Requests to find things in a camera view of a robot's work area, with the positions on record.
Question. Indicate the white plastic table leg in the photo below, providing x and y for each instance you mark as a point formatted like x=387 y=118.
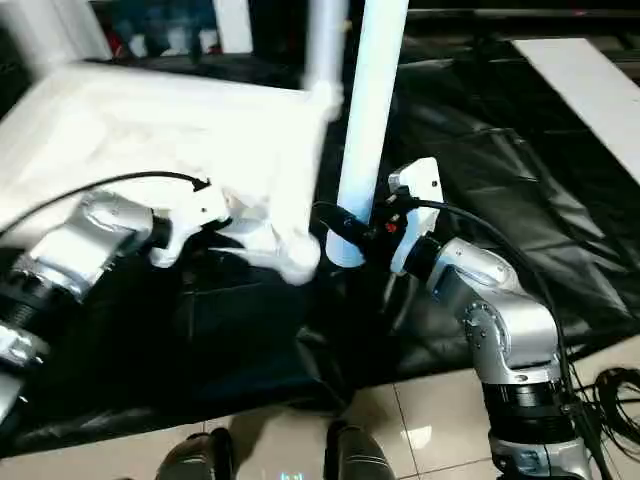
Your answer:
x=35 y=50
x=325 y=40
x=370 y=100

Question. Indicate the white plastic table top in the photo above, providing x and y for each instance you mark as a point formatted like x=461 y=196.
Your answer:
x=150 y=125

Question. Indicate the black work mat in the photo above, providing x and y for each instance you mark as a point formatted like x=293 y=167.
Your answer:
x=500 y=175

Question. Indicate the white display cabinet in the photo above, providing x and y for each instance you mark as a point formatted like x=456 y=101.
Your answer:
x=235 y=25

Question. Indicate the dark robot left foot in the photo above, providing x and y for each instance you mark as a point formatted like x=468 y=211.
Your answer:
x=197 y=457

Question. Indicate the dark robot foot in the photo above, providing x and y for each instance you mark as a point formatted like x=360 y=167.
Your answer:
x=197 y=457
x=357 y=455

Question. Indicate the dark robot right foot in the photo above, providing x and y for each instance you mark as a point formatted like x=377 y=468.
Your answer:
x=357 y=455

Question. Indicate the white flat board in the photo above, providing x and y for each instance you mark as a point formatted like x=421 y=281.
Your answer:
x=585 y=85

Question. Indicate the black cabinet with gold label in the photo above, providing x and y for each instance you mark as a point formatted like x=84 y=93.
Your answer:
x=525 y=15

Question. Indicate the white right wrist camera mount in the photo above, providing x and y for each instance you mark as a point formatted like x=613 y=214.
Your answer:
x=420 y=175

